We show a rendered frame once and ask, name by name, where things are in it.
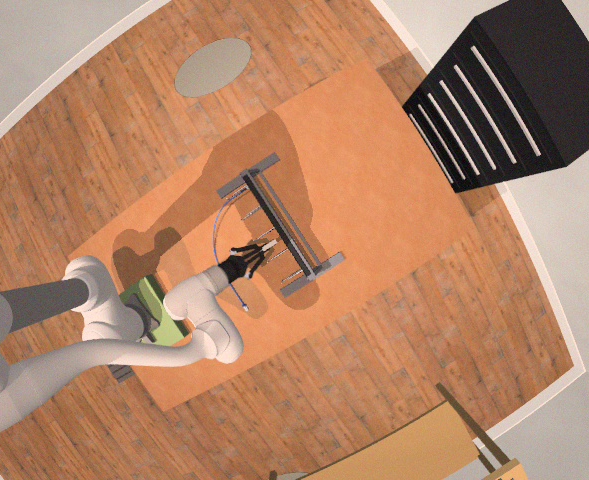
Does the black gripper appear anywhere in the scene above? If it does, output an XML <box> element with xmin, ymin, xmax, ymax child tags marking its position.
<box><xmin>218</xmin><ymin>240</ymin><xmax>277</xmax><ymax>284</ymax></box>

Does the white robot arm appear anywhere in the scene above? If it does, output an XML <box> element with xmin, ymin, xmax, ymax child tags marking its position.
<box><xmin>0</xmin><ymin>255</ymin><xmax>244</xmax><ymax>432</ymax></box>

